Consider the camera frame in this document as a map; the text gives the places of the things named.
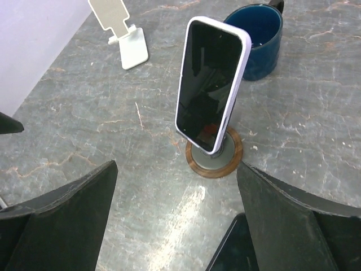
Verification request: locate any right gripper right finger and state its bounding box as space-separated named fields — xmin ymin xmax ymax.
xmin=237 ymin=162 xmax=360 ymax=270

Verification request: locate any black phone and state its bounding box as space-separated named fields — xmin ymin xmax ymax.
xmin=206 ymin=213 xmax=259 ymax=271

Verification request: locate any phone with lilac case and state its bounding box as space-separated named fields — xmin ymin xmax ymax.
xmin=175 ymin=16 xmax=252 ymax=155

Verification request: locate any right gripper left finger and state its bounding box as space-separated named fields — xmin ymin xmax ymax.
xmin=1 ymin=160 xmax=118 ymax=270

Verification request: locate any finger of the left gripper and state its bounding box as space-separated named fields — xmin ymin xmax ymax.
xmin=0 ymin=113 xmax=24 ymax=134

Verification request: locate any round wooden base stand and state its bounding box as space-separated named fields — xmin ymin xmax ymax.
xmin=185 ymin=126 xmax=243 ymax=178

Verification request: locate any white folding phone stand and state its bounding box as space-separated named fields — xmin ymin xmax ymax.
xmin=88 ymin=0 xmax=149 ymax=70

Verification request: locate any dark blue mug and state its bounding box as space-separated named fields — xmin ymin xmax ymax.
xmin=224 ymin=0 xmax=284 ymax=81

